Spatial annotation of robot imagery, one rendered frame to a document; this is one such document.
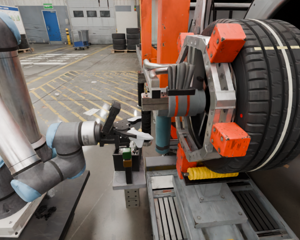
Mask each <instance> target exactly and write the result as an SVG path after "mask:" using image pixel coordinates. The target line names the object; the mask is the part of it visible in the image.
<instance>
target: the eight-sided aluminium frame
mask: <svg viewBox="0 0 300 240"><path fill-rule="evenodd" d="M209 40H210V37H208V36H202V35H186V38H185V39H184V43H183V45H182V48H181V51H180V54H179V57H178V60H177V62H176V64H180V63H185V62H187V59H188V53H187V52H188V49H189V46H192V47H196V48H197V49H199V50H201V51H202V55H203V60H204V65H205V71H206V76H207V81H208V86H209V91H210V110H209V115H208V121H207V127H206V132H205V137H204V143H203V147H202V149H198V148H197V146H196V144H195V142H194V141H193V139H192V137H191V135H190V133H189V130H188V124H187V117H186V116H185V117H182V124H183V128H182V129H181V126H180V117H175V121H176V130H177V131H176V133H177V137H178V139H179V141H180V144H181V146H182V148H183V151H184V153H185V155H186V159H187V160H188V162H200V161H204V160H211V159H219V158H221V156H220V154H219V153H218V152H217V150H216V149H215V148H214V146H213V145H212V143H211V142H210V137H211V131H212V126H213V124H214V123H226V122H231V118H232V114H233V110H234V109H235V102H236V96H235V90H234V88H233V84H232V80H231V75H230V70H229V66H228V63H211V62H210V59H209V56H208V53H207V50H206V47H207V44H208V42H209ZM186 54H187V56H186ZM185 57H186V59H185ZM184 59H185V61H184ZM185 138H186V140H187V142H188V145H189V147H190V149H191V150H190V149H189V147H188V145H187V143H186V141H185Z"/></svg>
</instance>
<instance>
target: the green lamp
mask: <svg viewBox="0 0 300 240"><path fill-rule="evenodd" d="M122 155H123V159H131V147H130V148H123V149H122Z"/></svg>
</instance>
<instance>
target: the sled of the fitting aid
mask: <svg viewBox="0 0 300 240"><path fill-rule="evenodd" d="M172 184H173V187H174V191H175V194H176V198H177V202H178V205H179V209H180V213H181V217H182V220H183V224H184V228H185V231H186V234H187V238H188V240H260V239H259V237H258V235H257V233H256V232H255V230H254V228H253V227H252V225H251V224H250V222H249V220H247V222H246V223H240V224H231V225H221V226H213V227H204V228H194V225H193V222H192V219H191V216H190V212H189V209H188V206H187V203H186V200H185V197H184V194H183V191H182V188H181V185H180V181H179V178H178V175H173V177H172Z"/></svg>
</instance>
